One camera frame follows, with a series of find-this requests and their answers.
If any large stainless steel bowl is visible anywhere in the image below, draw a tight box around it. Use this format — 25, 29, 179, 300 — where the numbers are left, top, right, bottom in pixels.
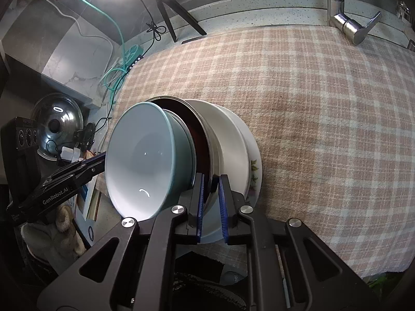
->
148, 96, 223, 212

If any white plate brown leaf pattern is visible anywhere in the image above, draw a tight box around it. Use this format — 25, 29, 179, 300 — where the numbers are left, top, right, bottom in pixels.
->
184, 99, 252, 244

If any light blue ceramic bowl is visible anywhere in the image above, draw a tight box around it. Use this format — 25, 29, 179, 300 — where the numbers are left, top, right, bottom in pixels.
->
105, 102, 196, 221

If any red steel-lined bowl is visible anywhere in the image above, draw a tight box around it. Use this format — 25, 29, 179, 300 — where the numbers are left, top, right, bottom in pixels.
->
149, 96, 212, 196

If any chrome kitchen faucet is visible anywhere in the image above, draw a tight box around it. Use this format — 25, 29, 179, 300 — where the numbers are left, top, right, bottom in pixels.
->
326, 0, 383, 46

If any left gloved hand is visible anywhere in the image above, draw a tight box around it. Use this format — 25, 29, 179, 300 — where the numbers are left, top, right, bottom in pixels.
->
20, 204, 86, 274

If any steel pot lid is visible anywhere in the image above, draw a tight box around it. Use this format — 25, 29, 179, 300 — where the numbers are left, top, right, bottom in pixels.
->
30, 93, 84, 161

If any plaid beige cloth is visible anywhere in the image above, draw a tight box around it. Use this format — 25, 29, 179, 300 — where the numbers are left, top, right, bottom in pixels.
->
112, 26, 414, 277

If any black power strip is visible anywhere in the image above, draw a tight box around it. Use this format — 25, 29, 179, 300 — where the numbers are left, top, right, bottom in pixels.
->
126, 55, 143, 72

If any black mini tripod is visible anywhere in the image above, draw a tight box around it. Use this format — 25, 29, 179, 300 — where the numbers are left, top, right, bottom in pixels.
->
156, 0, 207, 42

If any teal cable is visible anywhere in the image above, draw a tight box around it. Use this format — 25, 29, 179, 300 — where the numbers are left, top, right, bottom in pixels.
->
51, 0, 131, 105

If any teal cable reel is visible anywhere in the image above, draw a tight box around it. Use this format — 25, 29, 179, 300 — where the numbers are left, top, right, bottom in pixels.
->
122, 44, 143, 65

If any black power cable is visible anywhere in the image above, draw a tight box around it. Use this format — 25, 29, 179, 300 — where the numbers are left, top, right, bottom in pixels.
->
132, 0, 168, 59

